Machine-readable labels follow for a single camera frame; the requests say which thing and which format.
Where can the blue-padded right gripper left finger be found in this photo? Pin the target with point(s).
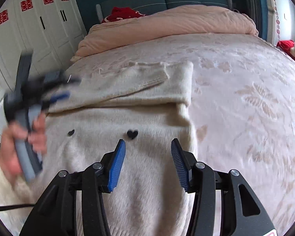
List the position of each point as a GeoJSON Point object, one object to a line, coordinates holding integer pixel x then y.
{"type": "Point", "coordinates": [112, 163]}

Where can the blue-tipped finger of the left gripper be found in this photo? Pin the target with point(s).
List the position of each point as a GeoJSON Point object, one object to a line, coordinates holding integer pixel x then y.
{"type": "Point", "coordinates": [59, 96]}

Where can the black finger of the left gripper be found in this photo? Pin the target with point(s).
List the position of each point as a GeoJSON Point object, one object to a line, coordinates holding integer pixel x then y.
{"type": "Point", "coordinates": [71, 80]}

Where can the blue grey curtain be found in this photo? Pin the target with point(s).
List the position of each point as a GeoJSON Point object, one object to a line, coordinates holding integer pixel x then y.
{"type": "Point", "coordinates": [258, 11]}

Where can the pink floral bed sheet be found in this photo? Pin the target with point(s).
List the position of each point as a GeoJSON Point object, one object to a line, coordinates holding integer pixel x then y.
{"type": "Point", "coordinates": [228, 98]}

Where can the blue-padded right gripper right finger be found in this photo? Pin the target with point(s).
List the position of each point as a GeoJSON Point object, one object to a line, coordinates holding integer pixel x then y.
{"type": "Point", "coordinates": [188, 172]}

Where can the cream knit sweater black hearts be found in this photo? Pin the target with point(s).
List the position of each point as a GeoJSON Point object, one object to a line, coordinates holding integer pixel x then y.
{"type": "Point", "coordinates": [146, 105]}

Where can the pink folded duvet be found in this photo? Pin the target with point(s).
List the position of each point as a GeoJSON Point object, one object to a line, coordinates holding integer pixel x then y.
{"type": "Point", "coordinates": [186, 19]}

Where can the person's left hand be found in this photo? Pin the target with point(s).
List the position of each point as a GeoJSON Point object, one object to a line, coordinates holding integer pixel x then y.
{"type": "Point", "coordinates": [13, 135]}

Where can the white wardrobe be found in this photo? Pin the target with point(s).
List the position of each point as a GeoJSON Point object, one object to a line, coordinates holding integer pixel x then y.
{"type": "Point", "coordinates": [51, 28]}

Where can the red pillow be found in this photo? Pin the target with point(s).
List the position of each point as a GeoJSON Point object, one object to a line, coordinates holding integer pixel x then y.
{"type": "Point", "coordinates": [122, 13]}

